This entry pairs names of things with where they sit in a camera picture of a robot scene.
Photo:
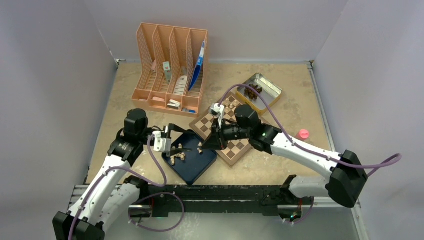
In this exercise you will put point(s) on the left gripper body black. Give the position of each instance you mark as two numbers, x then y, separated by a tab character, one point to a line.
164	134

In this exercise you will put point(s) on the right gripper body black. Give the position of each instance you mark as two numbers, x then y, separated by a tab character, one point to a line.
232	132

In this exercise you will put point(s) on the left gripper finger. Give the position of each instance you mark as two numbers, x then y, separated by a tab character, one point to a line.
175	128
180	150

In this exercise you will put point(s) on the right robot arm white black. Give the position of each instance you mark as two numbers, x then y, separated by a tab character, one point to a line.
341	175

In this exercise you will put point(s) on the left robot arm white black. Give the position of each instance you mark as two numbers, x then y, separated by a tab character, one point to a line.
116	186

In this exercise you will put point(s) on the pile of light chess pieces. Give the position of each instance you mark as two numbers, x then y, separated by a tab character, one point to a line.
174	156

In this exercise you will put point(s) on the wooden chess board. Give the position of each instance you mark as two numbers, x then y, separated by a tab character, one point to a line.
236	148

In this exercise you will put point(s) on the pile of dark chess pieces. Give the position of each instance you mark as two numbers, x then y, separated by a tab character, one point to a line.
253	91

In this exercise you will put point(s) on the dark blue tray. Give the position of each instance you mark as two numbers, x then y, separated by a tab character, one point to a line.
194	164

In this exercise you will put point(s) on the white stapler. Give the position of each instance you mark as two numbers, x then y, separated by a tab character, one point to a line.
173	104

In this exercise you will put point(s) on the pink eraser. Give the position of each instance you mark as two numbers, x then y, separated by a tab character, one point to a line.
158	99

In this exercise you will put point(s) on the white labelled tube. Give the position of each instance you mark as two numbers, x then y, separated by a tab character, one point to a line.
180	85

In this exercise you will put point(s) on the yellow metal tin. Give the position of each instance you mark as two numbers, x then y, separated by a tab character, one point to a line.
269	91

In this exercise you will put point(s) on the green white small box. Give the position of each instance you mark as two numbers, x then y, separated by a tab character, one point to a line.
167	71

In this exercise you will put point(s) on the pink plastic desk organizer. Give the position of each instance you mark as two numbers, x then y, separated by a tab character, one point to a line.
180	46

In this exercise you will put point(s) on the blue folder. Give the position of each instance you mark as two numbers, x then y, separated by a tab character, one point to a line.
198	66

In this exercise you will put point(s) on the pink capped small bottle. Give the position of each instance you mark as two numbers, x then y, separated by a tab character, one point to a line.
302	135

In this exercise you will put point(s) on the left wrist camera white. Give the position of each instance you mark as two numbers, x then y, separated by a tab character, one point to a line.
162	142

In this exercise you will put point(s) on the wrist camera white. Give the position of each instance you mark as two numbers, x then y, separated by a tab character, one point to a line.
217	110
162	142

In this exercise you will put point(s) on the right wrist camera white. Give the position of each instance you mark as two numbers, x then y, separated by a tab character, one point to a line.
217	110

